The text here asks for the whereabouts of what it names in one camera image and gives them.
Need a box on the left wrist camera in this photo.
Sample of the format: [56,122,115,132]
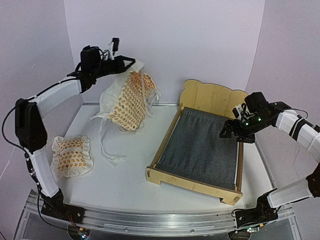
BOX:
[108,37,120,60]

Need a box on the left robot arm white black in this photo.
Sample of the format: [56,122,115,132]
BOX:
[3,45,136,199]

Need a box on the small duck print pillow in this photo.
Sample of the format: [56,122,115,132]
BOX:
[50,136,94,179]

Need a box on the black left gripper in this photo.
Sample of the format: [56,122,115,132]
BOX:
[92,55,137,79]

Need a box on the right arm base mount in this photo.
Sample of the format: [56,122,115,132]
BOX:
[231,194,281,230]

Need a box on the grey bed mat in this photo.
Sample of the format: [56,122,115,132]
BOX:
[156,107,238,190]

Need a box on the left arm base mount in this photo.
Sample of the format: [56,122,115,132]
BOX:
[40,188,85,224]

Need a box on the wooden pet bed frame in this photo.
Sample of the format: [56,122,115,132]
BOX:
[146,79,247,206]

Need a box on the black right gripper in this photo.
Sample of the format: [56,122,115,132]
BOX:
[219,114,270,144]

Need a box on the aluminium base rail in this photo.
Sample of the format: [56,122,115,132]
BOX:
[14,188,301,240]

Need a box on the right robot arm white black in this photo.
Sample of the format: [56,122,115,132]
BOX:
[219,92,320,222]

